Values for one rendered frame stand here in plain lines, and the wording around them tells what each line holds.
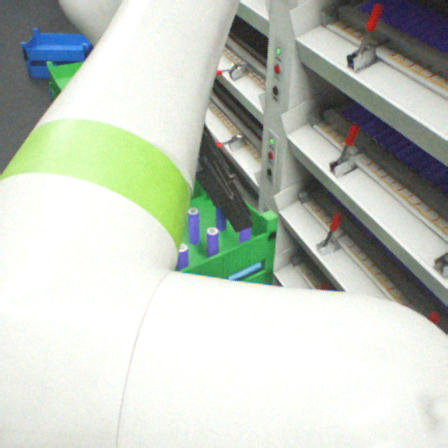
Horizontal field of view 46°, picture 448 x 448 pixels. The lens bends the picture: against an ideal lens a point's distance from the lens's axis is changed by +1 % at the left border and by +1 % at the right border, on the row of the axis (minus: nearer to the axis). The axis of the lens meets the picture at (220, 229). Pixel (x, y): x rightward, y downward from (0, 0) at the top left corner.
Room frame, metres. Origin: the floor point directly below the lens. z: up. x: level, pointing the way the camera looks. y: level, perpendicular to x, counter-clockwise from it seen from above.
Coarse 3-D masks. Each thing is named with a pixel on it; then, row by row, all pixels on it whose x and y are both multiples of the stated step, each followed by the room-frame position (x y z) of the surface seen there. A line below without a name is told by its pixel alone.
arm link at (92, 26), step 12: (60, 0) 0.58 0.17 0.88; (72, 0) 0.57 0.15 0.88; (84, 0) 0.56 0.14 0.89; (96, 0) 0.56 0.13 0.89; (108, 0) 0.56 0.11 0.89; (120, 0) 0.55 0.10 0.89; (72, 12) 0.57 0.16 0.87; (84, 12) 0.56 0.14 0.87; (96, 12) 0.56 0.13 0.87; (108, 12) 0.56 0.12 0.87; (72, 24) 0.59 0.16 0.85; (84, 24) 0.57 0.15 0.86; (96, 24) 0.56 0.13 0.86; (108, 24) 0.56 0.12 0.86; (84, 36) 0.59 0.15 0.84; (96, 36) 0.57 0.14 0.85
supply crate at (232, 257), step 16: (208, 208) 0.73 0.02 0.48; (208, 224) 0.69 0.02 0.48; (256, 224) 0.65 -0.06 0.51; (272, 224) 0.61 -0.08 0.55; (224, 240) 0.64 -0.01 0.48; (256, 240) 0.59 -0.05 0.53; (272, 240) 0.61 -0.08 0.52; (192, 256) 0.61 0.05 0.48; (224, 256) 0.56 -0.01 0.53; (240, 256) 0.58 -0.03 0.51; (256, 256) 0.59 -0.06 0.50; (192, 272) 0.53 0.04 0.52; (208, 272) 0.54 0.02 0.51; (224, 272) 0.56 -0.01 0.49
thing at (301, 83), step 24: (288, 24) 0.93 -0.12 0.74; (288, 48) 0.92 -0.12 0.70; (288, 72) 0.92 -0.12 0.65; (312, 72) 0.93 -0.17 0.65; (288, 96) 0.91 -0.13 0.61; (312, 96) 0.93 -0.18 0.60; (264, 120) 0.99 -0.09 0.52; (264, 144) 0.98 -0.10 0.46; (264, 168) 0.98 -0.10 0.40; (288, 168) 0.91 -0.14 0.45; (264, 192) 0.97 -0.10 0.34; (288, 240) 0.92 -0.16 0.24
